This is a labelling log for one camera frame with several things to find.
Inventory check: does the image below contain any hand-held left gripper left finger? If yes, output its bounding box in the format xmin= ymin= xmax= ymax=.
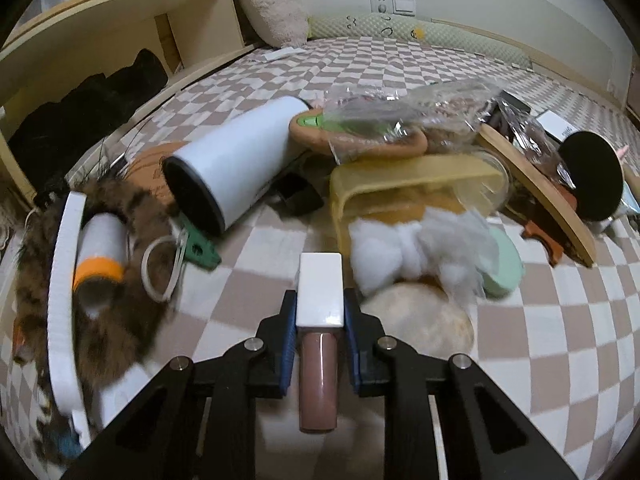
xmin=59 ymin=289 xmax=300 ymax=480

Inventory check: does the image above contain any white cylinder bottle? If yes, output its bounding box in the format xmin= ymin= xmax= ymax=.
xmin=162 ymin=95 xmax=312 ymax=235

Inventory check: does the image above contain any orange-brown round pad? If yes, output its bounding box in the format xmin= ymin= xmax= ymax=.
xmin=124 ymin=140 xmax=192 ymax=207

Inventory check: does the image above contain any brown leather piece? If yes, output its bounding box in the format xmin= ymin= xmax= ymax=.
xmin=519 ymin=184 xmax=577 ymax=267

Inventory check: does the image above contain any white wall socket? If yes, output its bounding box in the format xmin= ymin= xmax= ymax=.
xmin=369 ymin=0 xmax=417 ymax=15

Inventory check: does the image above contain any clear plastic bag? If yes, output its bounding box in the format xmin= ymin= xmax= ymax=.
xmin=321 ymin=79 xmax=507 ymax=162

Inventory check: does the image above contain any black round disc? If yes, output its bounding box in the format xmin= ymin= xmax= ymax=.
xmin=558 ymin=130 xmax=626 ymax=223

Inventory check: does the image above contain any white cotton fluff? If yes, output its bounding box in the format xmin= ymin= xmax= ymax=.
xmin=347 ymin=206 xmax=502 ymax=307

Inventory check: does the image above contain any white box with black edges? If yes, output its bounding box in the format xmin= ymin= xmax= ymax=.
xmin=536 ymin=109 xmax=582 ymax=144

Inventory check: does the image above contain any green round case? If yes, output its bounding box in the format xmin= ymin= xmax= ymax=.
xmin=477 ymin=224 xmax=527 ymax=299

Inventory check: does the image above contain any lip gloss with white cap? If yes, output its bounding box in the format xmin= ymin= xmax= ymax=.
xmin=296 ymin=253 xmax=346 ymax=434

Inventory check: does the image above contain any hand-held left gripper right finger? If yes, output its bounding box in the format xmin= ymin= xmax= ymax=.
xmin=343 ymin=288 xmax=582 ymax=480

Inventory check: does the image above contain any brown spotted fur tail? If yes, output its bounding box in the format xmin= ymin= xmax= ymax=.
xmin=12 ymin=176 xmax=182 ymax=462

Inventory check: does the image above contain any bamboo board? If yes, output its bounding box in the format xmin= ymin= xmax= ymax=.
xmin=476 ymin=123 xmax=599 ymax=268

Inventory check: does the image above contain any white fluffy pillow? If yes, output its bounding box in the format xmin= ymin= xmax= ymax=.
xmin=233 ymin=0 xmax=312 ymax=49

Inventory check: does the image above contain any wooden shelf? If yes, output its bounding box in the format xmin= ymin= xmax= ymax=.
xmin=0 ymin=0 xmax=257 ymax=207

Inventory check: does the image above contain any white paper sheet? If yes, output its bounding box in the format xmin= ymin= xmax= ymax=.
xmin=249 ymin=47 xmax=302 ymax=64

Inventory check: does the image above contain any black clothing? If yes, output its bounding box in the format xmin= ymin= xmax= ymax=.
xmin=9 ymin=48 xmax=169 ymax=172

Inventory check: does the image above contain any checkered bedsheet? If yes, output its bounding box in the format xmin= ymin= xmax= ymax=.
xmin=0 ymin=35 xmax=640 ymax=480

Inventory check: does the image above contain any white roll with orange band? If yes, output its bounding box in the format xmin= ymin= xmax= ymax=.
xmin=71 ymin=212 xmax=129 ymax=312

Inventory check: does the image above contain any white ribbed headband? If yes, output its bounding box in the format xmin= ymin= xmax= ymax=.
xmin=49 ymin=191 xmax=94 ymax=449

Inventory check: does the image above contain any green tag with white loop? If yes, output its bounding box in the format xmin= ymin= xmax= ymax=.
xmin=141 ymin=229 xmax=223 ymax=304

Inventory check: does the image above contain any yellow plastic box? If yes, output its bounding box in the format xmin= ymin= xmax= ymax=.
xmin=328 ymin=153 xmax=509 ymax=262

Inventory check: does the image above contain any green bolster pillow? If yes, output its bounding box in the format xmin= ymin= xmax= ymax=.
xmin=306 ymin=13 xmax=532 ymax=69

